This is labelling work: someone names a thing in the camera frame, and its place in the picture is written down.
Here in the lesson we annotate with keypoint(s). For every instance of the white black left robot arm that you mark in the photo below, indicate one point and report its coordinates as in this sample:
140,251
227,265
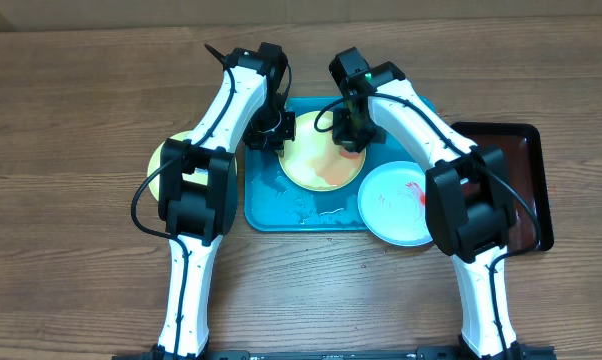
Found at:
197,197

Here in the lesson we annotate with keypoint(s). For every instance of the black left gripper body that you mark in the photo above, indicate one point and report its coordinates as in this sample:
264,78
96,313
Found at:
268,128

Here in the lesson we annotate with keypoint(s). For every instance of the teal plastic tray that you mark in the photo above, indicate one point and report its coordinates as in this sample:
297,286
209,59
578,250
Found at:
274,203

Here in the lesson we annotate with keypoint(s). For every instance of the yellow plate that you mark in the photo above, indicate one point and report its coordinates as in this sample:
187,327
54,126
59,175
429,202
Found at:
312,160
156,165

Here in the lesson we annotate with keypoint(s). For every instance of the black tray with water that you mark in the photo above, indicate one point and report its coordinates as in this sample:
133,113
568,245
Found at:
521,145

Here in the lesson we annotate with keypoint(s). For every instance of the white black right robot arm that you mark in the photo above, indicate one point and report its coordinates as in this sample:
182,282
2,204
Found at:
470,205

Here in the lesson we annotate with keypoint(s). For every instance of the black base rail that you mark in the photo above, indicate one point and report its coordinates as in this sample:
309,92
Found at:
519,352

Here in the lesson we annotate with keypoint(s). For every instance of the light blue plate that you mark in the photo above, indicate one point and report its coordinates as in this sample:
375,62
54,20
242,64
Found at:
391,202

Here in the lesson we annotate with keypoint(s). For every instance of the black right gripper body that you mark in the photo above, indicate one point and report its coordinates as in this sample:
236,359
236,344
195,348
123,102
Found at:
354,133

